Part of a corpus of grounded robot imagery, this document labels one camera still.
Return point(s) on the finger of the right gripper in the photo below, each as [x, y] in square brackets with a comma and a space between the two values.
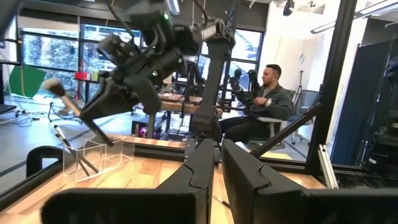
[112, 85]
[115, 105]

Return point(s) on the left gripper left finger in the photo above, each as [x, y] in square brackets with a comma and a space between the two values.
[186, 202]

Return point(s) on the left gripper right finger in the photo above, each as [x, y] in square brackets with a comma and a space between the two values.
[264, 202]

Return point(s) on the fluffy-head makeup brush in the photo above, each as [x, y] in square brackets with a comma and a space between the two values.
[70, 104]

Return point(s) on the thin black makeup brush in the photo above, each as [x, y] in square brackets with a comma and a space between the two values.
[59, 130]

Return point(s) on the short dark makeup brush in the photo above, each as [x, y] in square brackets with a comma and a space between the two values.
[93, 169]

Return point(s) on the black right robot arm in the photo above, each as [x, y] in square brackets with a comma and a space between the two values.
[211, 93]

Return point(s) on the black background robot arm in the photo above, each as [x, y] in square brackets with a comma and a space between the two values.
[192, 77]

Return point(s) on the red container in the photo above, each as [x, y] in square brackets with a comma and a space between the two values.
[81, 75]

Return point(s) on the wooden background table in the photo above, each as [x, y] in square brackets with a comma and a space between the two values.
[174, 105]

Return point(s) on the clear acrylic organizer box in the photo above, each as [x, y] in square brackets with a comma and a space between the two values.
[121, 152]

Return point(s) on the green board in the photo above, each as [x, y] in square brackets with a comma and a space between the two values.
[26, 81]

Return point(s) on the black arched table clamp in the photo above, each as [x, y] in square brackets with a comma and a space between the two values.
[40, 152]

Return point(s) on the person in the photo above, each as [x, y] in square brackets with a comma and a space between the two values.
[270, 102]

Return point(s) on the grey office chair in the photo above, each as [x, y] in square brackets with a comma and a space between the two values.
[306, 99]

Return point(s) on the black room partition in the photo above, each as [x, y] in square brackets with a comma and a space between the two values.
[357, 109]

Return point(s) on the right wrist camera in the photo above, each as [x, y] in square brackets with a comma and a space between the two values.
[118, 46]

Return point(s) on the silver aluminium bracket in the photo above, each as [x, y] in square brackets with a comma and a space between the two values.
[328, 168]

